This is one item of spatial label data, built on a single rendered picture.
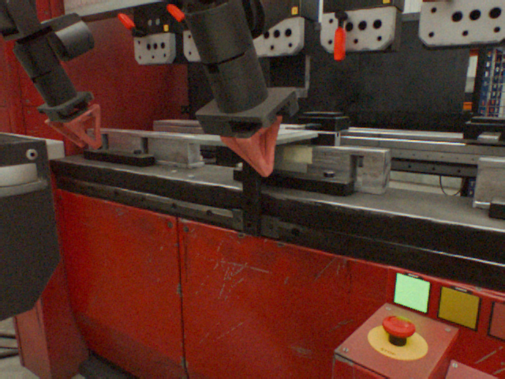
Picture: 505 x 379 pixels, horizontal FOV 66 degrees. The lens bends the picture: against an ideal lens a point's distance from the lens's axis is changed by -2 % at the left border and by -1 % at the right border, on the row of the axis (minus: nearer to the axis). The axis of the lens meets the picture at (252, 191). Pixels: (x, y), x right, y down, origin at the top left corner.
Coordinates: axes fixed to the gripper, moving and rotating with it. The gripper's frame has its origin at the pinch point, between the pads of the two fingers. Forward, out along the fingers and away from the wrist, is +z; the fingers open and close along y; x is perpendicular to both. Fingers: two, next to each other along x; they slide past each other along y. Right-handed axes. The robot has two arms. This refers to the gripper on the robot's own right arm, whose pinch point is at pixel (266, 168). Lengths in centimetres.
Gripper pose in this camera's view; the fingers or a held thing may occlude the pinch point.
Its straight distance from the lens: 48.4
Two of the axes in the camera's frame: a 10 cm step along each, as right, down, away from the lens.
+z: 2.9, 7.8, 5.5
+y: -7.7, -1.5, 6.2
